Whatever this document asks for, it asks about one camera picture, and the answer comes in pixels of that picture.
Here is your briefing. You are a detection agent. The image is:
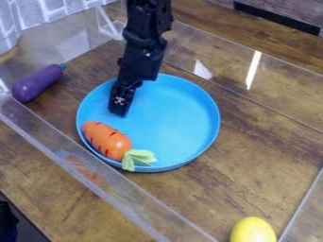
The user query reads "white curtain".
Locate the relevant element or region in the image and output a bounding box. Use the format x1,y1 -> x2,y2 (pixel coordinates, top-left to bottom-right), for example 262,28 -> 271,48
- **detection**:
0,0 -> 118,55

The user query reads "clear acrylic enclosure wall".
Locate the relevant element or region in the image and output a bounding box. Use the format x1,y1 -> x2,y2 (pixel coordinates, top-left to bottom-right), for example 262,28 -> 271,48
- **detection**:
0,4 -> 323,242

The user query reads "purple toy eggplant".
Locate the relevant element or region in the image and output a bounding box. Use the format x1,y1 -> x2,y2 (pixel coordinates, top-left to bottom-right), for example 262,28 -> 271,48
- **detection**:
12,63 -> 67,103

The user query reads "blue plastic plate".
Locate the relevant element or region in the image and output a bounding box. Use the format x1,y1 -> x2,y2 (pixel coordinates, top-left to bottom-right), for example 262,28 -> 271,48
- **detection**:
76,74 -> 220,173

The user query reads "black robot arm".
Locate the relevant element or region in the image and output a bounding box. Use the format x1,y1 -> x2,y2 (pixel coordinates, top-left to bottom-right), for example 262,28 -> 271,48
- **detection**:
108,0 -> 174,116

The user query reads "orange toy carrot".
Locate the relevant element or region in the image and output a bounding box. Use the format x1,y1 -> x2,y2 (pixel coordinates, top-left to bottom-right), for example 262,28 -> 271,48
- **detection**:
80,121 -> 156,171

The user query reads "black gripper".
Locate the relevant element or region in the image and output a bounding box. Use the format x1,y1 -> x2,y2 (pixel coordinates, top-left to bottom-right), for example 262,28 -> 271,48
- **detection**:
108,39 -> 168,116

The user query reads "yellow toy lemon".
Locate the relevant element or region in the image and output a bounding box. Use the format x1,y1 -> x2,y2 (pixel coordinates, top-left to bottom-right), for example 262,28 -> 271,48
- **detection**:
230,216 -> 278,242

